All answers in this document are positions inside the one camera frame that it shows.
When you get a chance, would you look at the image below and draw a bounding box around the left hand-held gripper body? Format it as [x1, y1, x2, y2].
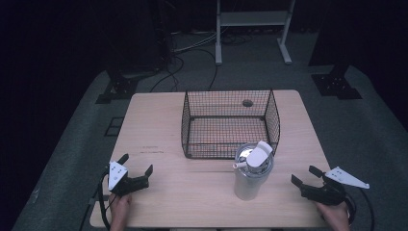
[108, 160, 150, 197]

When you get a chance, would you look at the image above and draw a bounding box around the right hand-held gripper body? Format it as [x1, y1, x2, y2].
[300, 166, 370, 207]

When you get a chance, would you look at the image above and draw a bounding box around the person's right hand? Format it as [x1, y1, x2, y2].
[314, 201, 351, 227]

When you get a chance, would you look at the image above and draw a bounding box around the person's left hand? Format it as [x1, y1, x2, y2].
[108, 192, 133, 225]

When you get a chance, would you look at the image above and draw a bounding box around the black metal stand base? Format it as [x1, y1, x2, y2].
[310, 56, 364, 101]
[95, 65, 140, 105]

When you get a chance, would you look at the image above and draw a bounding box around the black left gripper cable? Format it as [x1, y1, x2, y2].
[96, 172, 113, 231]

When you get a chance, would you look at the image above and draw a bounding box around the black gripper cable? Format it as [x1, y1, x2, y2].
[344, 188, 375, 231]
[96, 172, 113, 231]

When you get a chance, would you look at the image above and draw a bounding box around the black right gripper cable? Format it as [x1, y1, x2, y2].
[344, 188, 375, 231]

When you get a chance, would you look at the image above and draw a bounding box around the black wire basket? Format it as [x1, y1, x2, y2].
[180, 89, 281, 161]

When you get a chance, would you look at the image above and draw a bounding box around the black floor cable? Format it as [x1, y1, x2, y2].
[148, 55, 186, 94]
[172, 47, 219, 91]

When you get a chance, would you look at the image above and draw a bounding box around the white floor cable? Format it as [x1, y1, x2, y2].
[172, 31, 219, 54]

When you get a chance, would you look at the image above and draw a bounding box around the white metal desk frame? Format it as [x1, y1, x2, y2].
[215, 0, 296, 66]

